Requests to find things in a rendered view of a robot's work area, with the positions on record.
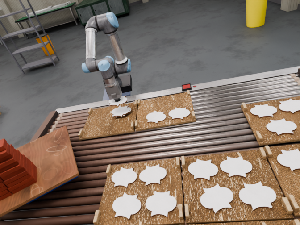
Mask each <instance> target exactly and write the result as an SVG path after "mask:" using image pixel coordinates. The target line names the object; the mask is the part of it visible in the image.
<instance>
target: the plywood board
mask: <svg viewBox="0 0 300 225"><path fill-rule="evenodd" d="M16 150H19V151H20V153H21V154H24V156H25V157H27V158H28V159H29V160H30V161H31V162H32V163H33V164H34V165H35V166H36V167H37V182H36V183H34V184H32V185H30V186H28V187H26V188H24V189H22V190H20V191H18V192H16V193H14V194H12V195H11V196H9V197H7V198H5V199H3V200H1V201H0V217H2V216H4V215H5V214H7V213H9V212H11V211H13V210H15V209H17V208H18V207H20V206H23V205H24V204H26V203H28V202H30V201H32V200H34V199H36V198H38V197H39V196H41V195H43V194H45V193H47V192H49V191H51V190H52V189H54V188H56V187H58V186H60V185H62V184H64V183H65V182H67V181H69V180H71V179H73V178H75V177H77V176H79V171H78V168H77V164H76V160H75V156H74V152H73V149H72V145H71V141H70V137H69V134H68V130H67V127H66V126H64V127H62V128H59V129H57V130H55V131H53V132H51V133H49V134H46V135H44V136H42V137H40V138H38V139H36V140H34V141H31V142H29V143H27V144H25V145H23V146H21V147H18V148H16Z"/></svg>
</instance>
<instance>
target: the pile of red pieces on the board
mask: <svg viewBox="0 0 300 225"><path fill-rule="evenodd" d="M36 182H37V167H36V166H35V165H34V164H33V163H32V162H31V161H30V160H29V159H28V158H27V157H25V156H24V154H21V153H20V151H19V150H16V149H15V148H14V147H13V146H12V144H10V145H9V144H8V143H7V141H6V140H5V139H1V140H0V201H1V200H3V199H5V198H7V197H9V196H11V195H12V194H14V193H16V192H18V191H20V190H22V189H24V188H26V187H28V186H30V185H32V184H34V183H36Z"/></svg>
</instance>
